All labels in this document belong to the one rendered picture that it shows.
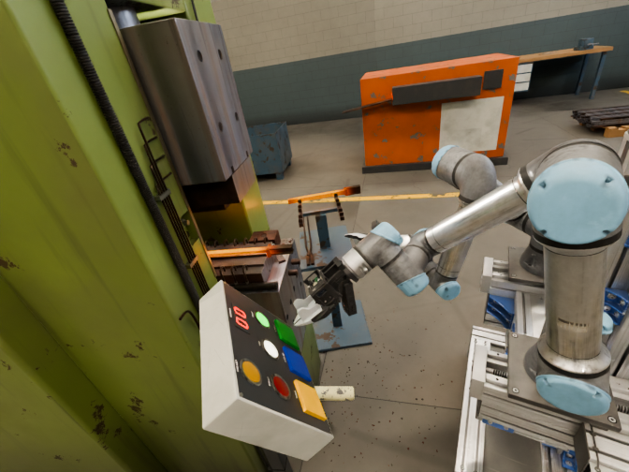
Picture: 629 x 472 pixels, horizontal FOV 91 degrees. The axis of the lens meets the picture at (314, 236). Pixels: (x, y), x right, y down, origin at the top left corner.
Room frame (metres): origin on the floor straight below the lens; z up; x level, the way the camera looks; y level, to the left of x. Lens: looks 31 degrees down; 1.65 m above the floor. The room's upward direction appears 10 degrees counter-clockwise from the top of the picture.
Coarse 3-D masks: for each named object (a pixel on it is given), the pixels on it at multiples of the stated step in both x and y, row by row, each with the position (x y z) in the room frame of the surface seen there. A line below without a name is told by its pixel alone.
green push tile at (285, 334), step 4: (276, 320) 0.62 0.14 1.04; (276, 324) 0.60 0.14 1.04; (280, 324) 0.61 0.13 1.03; (284, 324) 0.62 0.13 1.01; (276, 328) 0.59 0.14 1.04; (280, 328) 0.59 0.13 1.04; (284, 328) 0.60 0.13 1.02; (288, 328) 0.62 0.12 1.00; (280, 332) 0.57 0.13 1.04; (284, 332) 0.58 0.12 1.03; (288, 332) 0.60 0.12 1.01; (292, 332) 0.61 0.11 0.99; (280, 336) 0.56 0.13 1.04; (284, 336) 0.56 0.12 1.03; (288, 336) 0.58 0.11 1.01; (292, 336) 0.59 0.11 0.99; (284, 340) 0.55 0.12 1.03; (288, 340) 0.56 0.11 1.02; (292, 340) 0.58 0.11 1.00; (296, 340) 0.59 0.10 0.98; (288, 344) 0.55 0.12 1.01; (292, 344) 0.56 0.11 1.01; (296, 344) 0.57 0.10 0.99; (296, 348) 0.56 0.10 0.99
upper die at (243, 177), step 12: (240, 168) 1.01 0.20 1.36; (252, 168) 1.12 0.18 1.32; (228, 180) 0.93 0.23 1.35; (240, 180) 0.98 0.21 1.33; (252, 180) 1.09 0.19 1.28; (192, 192) 0.96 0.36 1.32; (204, 192) 0.95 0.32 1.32; (216, 192) 0.94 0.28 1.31; (228, 192) 0.94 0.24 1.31; (240, 192) 0.95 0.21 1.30; (192, 204) 0.96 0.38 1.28; (204, 204) 0.95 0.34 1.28; (216, 204) 0.95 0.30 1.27
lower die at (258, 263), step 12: (216, 264) 1.03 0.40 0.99; (228, 264) 1.01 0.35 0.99; (240, 264) 1.00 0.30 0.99; (252, 264) 0.98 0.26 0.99; (264, 264) 0.98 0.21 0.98; (216, 276) 0.96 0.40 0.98; (228, 276) 0.96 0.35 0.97; (240, 276) 0.95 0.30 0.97; (252, 276) 0.94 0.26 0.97; (264, 276) 0.95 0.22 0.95
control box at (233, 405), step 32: (224, 288) 0.59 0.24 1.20; (224, 320) 0.48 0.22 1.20; (256, 320) 0.56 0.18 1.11; (224, 352) 0.40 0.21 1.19; (256, 352) 0.44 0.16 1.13; (224, 384) 0.34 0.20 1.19; (256, 384) 0.35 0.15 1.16; (288, 384) 0.41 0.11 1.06; (224, 416) 0.29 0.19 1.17; (256, 416) 0.31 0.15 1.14; (288, 416) 0.32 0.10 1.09; (288, 448) 0.31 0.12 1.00; (320, 448) 0.33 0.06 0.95
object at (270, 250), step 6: (264, 246) 1.07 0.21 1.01; (270, 246) 1.05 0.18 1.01; (276, 246) 1.05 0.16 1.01; (282, 246) 1.04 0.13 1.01; (288, 246) 1.03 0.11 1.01; (210, 252) 1.10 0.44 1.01; (216, 252) 1.09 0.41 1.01; (222, 252) 1.08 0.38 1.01; (228, 252) 1.07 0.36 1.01; (234, 252) 1.07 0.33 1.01; (240, 252) 1.06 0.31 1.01; (246, 252) 1.05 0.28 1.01; (252, 252) 1.05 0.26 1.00; (258, 252) 1.05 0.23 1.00; (264, 252) 1.04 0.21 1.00; (270, 252) 1.03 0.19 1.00; (276, 252) 1.04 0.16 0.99; (282, 252) 1.03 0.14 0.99; (288, 252) 1.03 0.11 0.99
